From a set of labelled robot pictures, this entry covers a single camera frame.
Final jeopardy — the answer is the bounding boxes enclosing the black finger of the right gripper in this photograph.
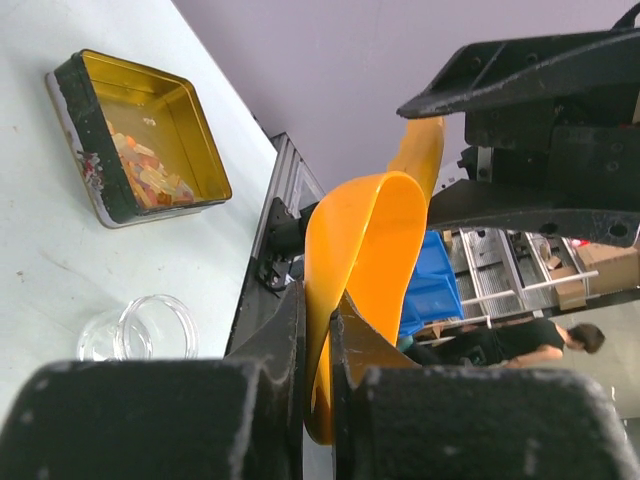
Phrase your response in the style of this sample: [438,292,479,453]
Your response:
[397,28,639,119]
[427,180,639,246]

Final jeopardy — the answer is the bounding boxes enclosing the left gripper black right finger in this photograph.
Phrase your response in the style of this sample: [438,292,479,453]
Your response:
[329,297,639,479]

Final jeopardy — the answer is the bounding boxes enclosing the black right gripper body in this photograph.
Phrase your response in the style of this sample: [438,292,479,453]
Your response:
[457,74,639,212]

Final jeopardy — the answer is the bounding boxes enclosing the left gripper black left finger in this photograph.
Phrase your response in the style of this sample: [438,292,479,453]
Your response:
[1,282,306,479]

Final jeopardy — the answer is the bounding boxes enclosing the orange plastic scoop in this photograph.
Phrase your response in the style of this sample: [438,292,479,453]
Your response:
[304,117,445,445]

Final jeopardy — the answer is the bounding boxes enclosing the tin with popsicle candies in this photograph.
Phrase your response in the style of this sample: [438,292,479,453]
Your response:
[45,49,232,229]

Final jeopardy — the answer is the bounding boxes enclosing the blue plastic bin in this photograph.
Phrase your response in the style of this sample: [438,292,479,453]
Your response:
[398,230,464,338]

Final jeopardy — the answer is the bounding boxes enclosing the clear glass jar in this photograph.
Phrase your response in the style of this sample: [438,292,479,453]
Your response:
[76,294,199,361]

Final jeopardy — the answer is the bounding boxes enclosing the person in black shirt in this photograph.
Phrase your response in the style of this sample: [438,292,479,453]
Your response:
[443,318,606,368]

